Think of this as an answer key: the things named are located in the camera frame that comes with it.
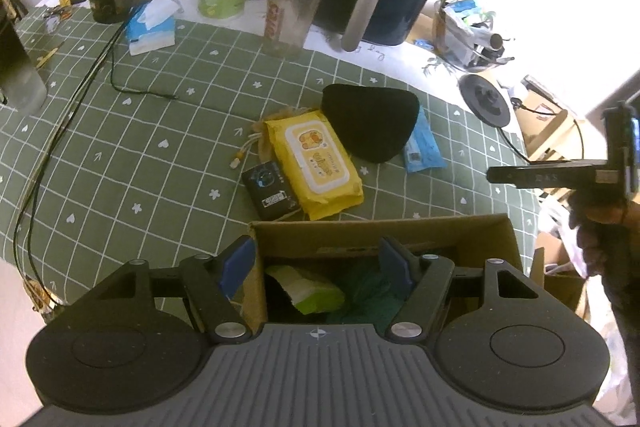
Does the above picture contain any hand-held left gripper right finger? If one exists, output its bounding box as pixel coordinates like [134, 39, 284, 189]
[379, 237, 551, 340]

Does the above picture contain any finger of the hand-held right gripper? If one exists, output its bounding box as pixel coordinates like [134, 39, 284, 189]
[487, 164, 530, 188]

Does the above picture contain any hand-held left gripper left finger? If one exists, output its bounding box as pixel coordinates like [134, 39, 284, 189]
[87, 236, 257, 345]

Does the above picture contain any teal cloth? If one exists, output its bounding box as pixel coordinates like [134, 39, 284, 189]
[325, 257, 416, 325]

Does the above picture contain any large cardboard box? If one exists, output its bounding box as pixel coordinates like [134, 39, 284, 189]
[243, 213, 524, 338]

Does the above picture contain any green white pack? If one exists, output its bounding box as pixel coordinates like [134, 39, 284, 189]
[265, 264, 346, 314]

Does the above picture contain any small black packet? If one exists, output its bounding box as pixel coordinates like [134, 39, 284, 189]
[241, 159, 301, 222]

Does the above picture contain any blue packet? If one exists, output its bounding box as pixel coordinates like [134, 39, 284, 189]
[402, 107, 447, 174]

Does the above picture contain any yellow wet wipes pack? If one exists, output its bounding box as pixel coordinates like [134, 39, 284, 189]
[264, 109, 365, 222]

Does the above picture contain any black fabric pouch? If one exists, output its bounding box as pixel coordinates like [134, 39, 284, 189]
[321, 83, 421, 164]

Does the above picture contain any person's right forearm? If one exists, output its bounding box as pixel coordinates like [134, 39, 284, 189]
[602, 227, 640, 408]

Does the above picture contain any person's right hand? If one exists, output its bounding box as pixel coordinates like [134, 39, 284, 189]
[575, 202, 640, 278]

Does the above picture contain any wooden chair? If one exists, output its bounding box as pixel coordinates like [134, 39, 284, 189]
[515, 77, 586, 162]

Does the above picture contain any white plastic bag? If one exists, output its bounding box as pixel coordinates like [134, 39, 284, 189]
[537, 197, 601, 278]

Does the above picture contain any black kettle base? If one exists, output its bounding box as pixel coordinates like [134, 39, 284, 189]
[459, 73, 513, 128]

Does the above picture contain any glass bowl with clutter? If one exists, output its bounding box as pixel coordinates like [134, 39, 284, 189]
[432, 0, 516, 74]

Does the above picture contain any green checkered tablecloth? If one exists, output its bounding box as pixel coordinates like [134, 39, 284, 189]
[0, 0, 543, 323]

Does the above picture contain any trash bin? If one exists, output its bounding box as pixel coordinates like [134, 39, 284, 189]
[22, 274, 66, 313]

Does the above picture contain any blue white tissue pack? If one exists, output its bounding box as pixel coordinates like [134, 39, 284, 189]
[124, 0, 180, 56]

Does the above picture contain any grey lid shaker bottle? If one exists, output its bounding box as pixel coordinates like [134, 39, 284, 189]
[262, 0, 332, 58]

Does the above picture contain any black tumbler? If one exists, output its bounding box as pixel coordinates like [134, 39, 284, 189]
[0, 19, 49, 112]

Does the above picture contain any short black cable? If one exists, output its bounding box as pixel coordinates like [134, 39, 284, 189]
[110, 24, 179, 100]

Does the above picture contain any long black cable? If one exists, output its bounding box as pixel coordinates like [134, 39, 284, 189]
[14, 7, 136, 303]

